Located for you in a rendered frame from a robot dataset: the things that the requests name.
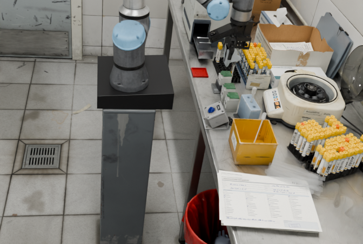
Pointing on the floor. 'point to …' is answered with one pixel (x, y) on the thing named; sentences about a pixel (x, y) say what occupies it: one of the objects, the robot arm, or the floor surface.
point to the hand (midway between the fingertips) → (224, 63)
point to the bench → (327, 220)
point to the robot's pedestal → (125, 174)
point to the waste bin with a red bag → (202, 218)
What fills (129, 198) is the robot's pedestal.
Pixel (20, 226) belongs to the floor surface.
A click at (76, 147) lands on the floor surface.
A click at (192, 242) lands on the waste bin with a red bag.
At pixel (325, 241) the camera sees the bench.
